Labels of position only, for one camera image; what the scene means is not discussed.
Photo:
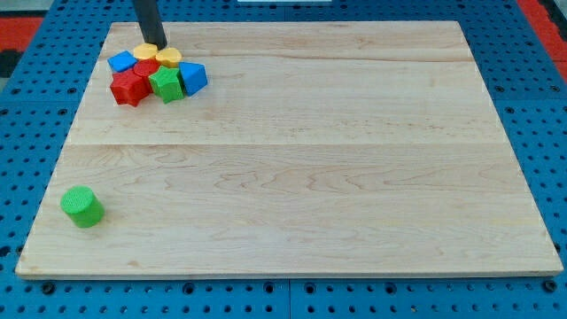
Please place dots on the blue cube block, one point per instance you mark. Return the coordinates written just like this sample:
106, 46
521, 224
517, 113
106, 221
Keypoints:
121, 61

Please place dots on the yellow heart block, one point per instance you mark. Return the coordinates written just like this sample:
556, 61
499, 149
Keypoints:
169, 57

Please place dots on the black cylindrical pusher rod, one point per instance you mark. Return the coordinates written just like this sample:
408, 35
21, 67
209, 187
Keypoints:
150, 23

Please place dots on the green cylinder block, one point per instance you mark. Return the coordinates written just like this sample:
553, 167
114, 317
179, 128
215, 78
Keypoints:
82, 206

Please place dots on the light wooden board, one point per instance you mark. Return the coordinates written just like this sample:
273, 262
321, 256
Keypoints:
316, 150

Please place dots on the green star block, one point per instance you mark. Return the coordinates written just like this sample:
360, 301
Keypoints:
166, 84

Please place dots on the blue triangle block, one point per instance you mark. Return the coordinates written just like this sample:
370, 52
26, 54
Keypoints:
194, 77

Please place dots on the red cylinder block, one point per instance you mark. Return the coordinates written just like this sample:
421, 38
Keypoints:
144, 68

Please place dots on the red star block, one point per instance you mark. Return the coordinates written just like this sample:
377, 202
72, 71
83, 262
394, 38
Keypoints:
128, 88

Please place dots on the yellow hexagon block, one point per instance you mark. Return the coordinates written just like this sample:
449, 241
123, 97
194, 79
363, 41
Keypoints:
145, 51

